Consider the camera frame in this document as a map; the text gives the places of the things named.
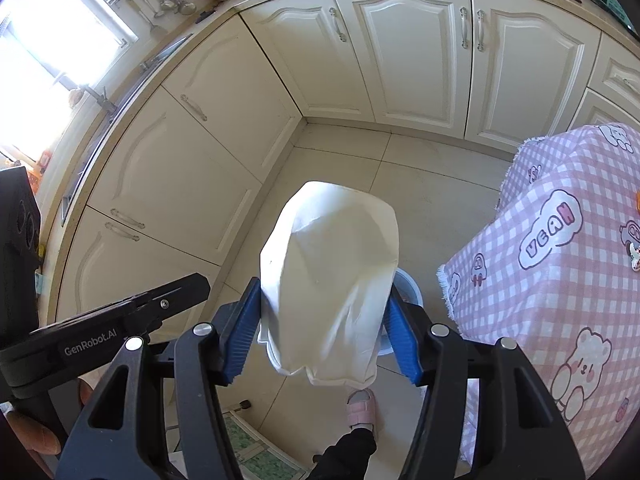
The white cloth bag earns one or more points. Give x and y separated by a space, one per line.
330 270

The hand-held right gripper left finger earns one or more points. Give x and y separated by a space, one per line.
245 332

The kitchen window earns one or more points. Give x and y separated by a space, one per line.
65 20

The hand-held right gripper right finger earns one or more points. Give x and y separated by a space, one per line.
402 342

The steel kitchen sink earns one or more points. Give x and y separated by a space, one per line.
90 152

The orange plastic object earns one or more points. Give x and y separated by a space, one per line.
42 160

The pink slipper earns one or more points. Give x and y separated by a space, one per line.
361 405

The person's left hand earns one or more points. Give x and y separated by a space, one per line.
30 430

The pink checked tablecloth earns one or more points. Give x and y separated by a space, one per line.
550 270

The light blue plastic bin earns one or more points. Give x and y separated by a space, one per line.
410 285

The green patterned floor mat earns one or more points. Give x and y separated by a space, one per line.
265 450

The green kitchen appliance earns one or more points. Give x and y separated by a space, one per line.
612 2

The small black object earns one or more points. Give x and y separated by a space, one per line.
204 16

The row of cream cabinet doors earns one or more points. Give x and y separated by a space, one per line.
415 50

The steel faucet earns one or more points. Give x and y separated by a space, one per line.
102 100

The person's left leg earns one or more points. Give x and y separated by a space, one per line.
345 455

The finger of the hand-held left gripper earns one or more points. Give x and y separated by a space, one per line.
175 295

